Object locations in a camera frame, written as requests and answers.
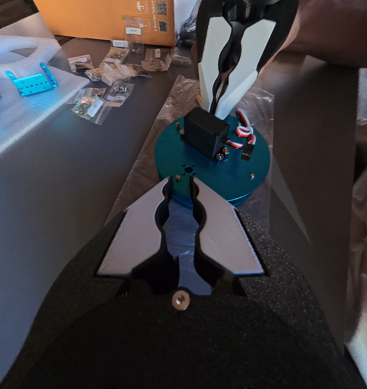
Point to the grey desk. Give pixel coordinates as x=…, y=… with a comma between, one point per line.
x=49, y=197

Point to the pile of small screw bags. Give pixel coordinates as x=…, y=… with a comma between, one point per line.
x=110, y=76

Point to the large clear plastic bag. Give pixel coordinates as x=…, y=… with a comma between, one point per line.
x=177, y=100

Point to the blue round metal base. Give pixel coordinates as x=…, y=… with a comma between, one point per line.
x=247, y=199

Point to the blue multi-hole U bracket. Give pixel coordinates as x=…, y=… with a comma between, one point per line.
x=31, y=83

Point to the silver antistatic bag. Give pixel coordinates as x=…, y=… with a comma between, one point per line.
x=186, y=33

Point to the teal disc with servo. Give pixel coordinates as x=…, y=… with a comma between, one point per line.
x=232, y=176

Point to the orange cardboard box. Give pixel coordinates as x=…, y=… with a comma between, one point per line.
x=95, y=18

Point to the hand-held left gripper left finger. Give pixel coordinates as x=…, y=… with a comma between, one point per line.
x=135, y=243

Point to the white foam tray with notch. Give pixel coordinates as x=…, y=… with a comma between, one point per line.
x=7, y=48

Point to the flat white foam sheet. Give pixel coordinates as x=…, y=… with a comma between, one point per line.
x=19, y=112

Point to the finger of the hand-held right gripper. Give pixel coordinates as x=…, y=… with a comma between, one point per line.
x=250, y=54
x=212, y=60

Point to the person's right forearm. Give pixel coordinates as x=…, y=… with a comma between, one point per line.
x=332, y=33

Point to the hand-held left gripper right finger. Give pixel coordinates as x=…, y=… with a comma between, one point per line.
x=229, y=243

